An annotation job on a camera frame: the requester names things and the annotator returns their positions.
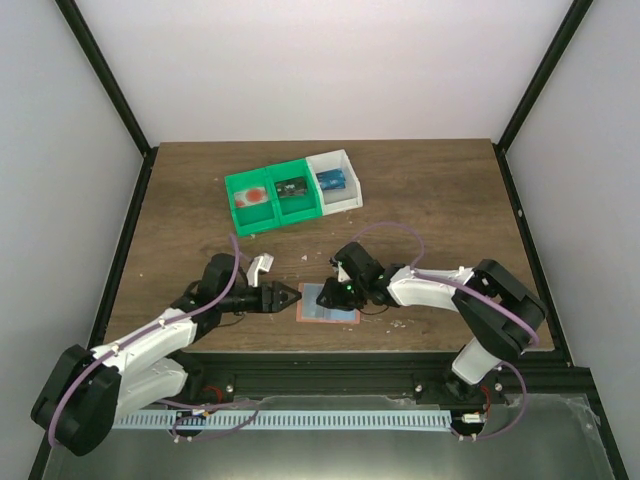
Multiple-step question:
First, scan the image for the left black frame post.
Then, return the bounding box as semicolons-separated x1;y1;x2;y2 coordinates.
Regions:
53;0;153;157

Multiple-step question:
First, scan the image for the red white card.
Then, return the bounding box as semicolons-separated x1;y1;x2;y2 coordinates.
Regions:
234;186;269;209

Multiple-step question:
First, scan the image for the right black frame post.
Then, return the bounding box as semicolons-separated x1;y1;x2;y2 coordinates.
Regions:
497;0;595;154

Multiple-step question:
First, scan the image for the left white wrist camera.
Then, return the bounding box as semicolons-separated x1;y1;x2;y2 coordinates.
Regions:
246;253;274;287

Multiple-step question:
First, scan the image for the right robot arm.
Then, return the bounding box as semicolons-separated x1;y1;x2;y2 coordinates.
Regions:
316;242;548;403

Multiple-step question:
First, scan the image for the green bin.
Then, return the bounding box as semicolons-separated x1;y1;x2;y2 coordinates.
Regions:
224;168;280;237
266;159;322;226

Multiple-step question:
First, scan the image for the black aluminium front rail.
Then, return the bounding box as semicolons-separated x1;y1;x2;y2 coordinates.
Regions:
182;352;595;398

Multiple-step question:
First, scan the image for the white bin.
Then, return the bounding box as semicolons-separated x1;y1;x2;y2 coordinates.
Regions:
304;149;363;216

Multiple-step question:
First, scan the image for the middle green bin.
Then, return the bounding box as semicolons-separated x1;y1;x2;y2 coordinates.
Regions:
266;159;322;226

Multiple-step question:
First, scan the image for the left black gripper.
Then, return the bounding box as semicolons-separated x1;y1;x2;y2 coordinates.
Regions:
220;282;302;314

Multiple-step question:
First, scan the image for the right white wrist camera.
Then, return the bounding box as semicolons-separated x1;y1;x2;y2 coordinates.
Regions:
329;257;351;283

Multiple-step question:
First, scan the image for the light blue slotted cable duct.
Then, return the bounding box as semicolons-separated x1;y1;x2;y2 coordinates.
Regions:
114;410;452;432

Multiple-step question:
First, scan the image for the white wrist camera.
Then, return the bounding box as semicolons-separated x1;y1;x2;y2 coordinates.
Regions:
329;257;351;283
246;253;274;287

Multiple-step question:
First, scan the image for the left green bin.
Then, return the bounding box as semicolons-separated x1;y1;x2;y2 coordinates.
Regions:
224;168;280;237

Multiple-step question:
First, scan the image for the black frame post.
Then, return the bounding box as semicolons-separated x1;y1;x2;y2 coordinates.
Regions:
497;0;595;154
53;0;153;157

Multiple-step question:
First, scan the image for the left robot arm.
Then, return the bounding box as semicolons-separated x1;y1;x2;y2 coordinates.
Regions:
30;253;302;456

